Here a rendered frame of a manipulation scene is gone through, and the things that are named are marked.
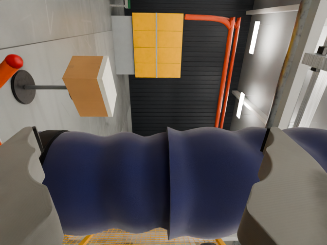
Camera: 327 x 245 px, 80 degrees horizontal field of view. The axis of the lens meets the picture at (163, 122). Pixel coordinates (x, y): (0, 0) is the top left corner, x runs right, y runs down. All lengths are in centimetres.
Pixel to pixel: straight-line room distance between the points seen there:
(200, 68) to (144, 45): 454
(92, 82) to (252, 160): 195
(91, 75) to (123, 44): 565
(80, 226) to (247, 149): 34
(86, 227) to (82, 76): 190
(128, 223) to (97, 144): 16
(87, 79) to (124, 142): 182
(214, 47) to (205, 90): 230
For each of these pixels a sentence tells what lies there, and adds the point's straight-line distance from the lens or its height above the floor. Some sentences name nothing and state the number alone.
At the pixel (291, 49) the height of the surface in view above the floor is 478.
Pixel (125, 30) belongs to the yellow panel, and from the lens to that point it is 774.
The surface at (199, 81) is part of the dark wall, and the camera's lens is 1150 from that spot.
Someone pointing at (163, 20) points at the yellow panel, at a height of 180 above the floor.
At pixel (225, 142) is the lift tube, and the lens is 40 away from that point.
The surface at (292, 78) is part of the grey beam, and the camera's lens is 269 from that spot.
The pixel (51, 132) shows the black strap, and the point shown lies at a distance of 47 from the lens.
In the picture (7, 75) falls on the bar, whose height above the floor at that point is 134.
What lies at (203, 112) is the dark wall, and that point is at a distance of 1221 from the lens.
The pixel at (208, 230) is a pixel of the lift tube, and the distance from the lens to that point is 42.
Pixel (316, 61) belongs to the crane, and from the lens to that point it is 221.
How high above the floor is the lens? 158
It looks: 2 degrees up
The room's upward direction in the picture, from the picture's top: 90 degrees clockwise
